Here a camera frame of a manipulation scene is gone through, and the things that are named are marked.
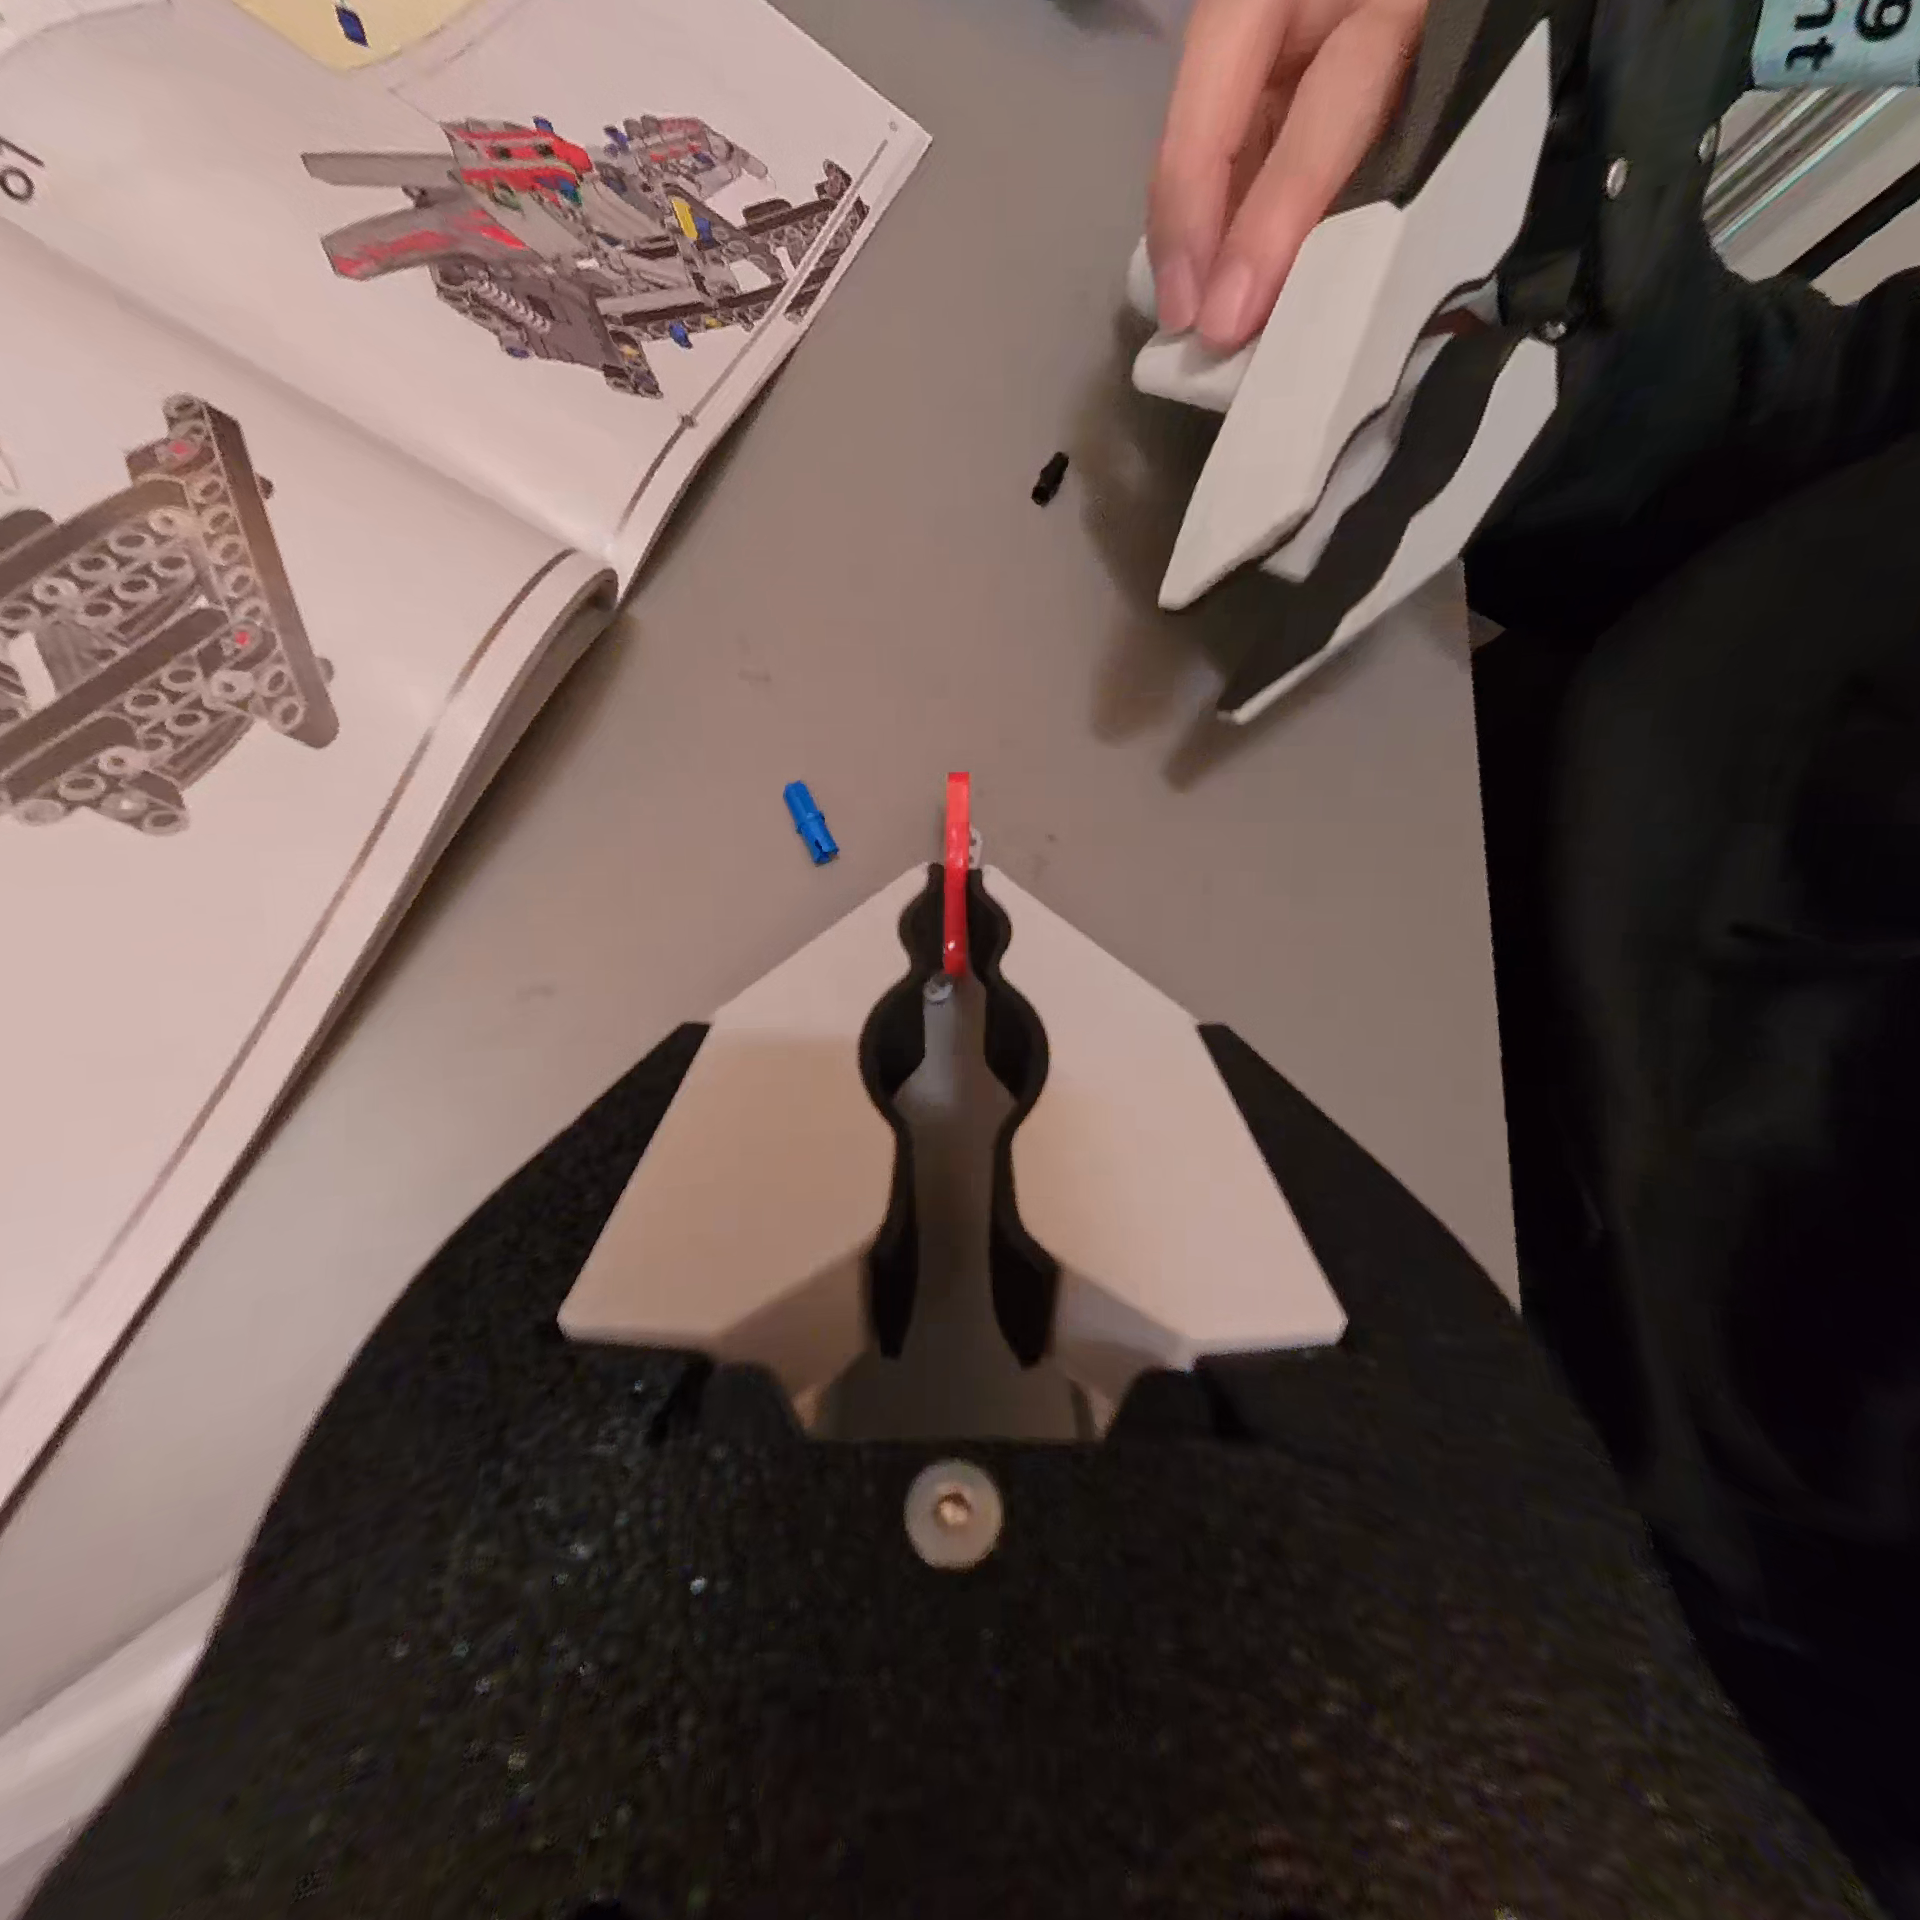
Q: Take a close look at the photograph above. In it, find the grey desk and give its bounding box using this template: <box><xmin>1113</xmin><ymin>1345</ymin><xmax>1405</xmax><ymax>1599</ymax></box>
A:
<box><xmin>0</xmin><ymin>0</ymin><xmax>1523</xmax><ymax>1920</ymax></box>

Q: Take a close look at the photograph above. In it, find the building toy instruction booklet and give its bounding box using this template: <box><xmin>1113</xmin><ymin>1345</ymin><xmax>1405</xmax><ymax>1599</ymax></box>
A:
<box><xmin>0</xmin><ymin>0</ymin><xmax>938</xmax><ymax>1518</ymax></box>

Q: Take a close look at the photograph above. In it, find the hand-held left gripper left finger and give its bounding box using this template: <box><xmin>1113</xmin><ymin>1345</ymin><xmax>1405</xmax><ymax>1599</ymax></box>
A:
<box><xmin>561</xmin><ymin>863</ymin><xmax>963</xmax><ymax>1438</ymax></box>

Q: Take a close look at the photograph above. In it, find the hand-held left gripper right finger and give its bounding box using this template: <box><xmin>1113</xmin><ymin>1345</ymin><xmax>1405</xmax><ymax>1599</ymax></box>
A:
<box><xmin>967</xmin><ymin>863</ymin><xmax>1358</xmax><ymax>1438</ymax></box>

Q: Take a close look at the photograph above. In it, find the person's dark clothing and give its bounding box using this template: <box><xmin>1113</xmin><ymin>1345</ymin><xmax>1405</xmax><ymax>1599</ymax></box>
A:
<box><xmin>1465</xmin><ymin>268</ymin><xmax>1920</xmax><ymax>1920</ymax></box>

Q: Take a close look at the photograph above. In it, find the metal frame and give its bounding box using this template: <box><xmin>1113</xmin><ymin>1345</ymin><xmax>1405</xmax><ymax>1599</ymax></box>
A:
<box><xmin>1706</xmin><ymin>77</ymin><xmax>1920</xmax><ymax>301</ymax></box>

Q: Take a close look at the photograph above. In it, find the person's right hand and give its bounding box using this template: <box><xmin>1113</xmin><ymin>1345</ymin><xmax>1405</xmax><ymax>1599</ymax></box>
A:
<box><xmin>1140</xmin><ymin>0</ymin><xmax>1432</xmax><ymax>362</ymax></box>

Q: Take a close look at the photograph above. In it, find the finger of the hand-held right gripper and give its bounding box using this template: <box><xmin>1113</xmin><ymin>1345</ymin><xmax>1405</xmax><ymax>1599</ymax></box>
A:
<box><xmin>1160</xmin><ymin>18</ymin><xmax>1563</xmax><ymax>611</ymax></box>
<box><xmin>1221</xmin><ymin>328</ymin><xmax>1573</xmax><ymax>732</ymax></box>

